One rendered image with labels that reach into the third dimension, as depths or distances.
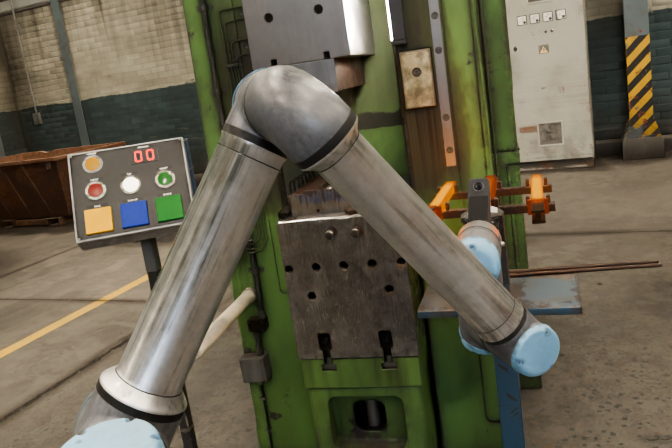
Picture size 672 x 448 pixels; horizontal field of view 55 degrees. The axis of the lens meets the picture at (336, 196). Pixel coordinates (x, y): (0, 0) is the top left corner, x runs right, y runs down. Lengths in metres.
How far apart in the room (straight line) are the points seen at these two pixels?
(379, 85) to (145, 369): 1.52
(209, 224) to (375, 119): 1.40
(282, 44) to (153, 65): 7.83
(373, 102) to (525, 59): 4.77
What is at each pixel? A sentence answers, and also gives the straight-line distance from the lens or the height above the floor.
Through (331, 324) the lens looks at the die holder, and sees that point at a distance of 1.98.
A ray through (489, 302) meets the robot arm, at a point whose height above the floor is 0.93.
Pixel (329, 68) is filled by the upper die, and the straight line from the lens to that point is 1.87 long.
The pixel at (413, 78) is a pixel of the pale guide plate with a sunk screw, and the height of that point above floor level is 1.27.
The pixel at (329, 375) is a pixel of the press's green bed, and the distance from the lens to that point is 2.06.
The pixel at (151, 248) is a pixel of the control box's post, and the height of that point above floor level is 0.87.
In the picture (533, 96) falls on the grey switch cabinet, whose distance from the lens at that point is 7.03.
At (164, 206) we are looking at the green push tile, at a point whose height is 1.02.
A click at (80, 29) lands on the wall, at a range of 10.52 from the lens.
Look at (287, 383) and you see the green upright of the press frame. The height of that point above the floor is 0.28.
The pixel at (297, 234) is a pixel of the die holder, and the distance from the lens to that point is 1.91.
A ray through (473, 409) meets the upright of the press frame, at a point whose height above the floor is 0.18.
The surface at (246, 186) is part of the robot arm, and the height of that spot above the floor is 1.17.
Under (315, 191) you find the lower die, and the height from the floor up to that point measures 0.98.
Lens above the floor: 1.32
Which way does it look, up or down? 11 degrees down
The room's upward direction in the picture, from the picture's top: 8 degrees counter-clockwise
